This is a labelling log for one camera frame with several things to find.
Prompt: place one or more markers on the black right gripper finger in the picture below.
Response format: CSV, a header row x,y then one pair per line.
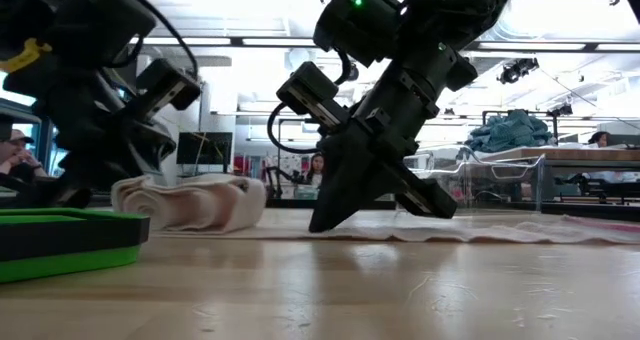
x,y
367,190
332,180

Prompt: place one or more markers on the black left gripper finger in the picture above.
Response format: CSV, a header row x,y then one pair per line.
x,y
110,172
147,147

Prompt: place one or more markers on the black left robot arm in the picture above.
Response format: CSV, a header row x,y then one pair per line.
x,y
100,20

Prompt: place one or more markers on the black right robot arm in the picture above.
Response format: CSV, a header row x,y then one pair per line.
x,y
360,20

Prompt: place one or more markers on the person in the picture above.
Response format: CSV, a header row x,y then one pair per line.
x,y
17,155
316,170
600,139

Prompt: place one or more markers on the black computer monitor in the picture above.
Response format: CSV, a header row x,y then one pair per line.
x,y
210,149

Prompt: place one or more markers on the yellow tag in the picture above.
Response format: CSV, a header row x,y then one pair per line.
x,y
25,55

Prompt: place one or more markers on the green and black square tray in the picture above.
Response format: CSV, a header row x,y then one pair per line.
x,y
60,240

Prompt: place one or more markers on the red object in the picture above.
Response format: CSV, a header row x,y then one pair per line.
x,y
240,167

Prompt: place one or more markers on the blue cloth pile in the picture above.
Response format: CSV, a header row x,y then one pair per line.
x,y
510,132

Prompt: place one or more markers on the black ceiling spotlight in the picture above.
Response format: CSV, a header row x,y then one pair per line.
x,y
561,110
515,71

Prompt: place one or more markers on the ceiling light strip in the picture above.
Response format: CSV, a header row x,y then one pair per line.
x,y
530,46
275,42
215,41
617,47

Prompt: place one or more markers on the clear plastic bin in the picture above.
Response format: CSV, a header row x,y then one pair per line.
x,y
500,190

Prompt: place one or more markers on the workbench with wooden top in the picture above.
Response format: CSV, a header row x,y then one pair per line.
x,y
590,154

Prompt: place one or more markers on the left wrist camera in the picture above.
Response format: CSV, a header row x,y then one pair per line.
x,y
170,82

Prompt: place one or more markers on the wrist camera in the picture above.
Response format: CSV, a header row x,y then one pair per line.
x,y
170,82
310,82

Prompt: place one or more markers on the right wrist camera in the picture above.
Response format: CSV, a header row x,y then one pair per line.
x,y
310,82

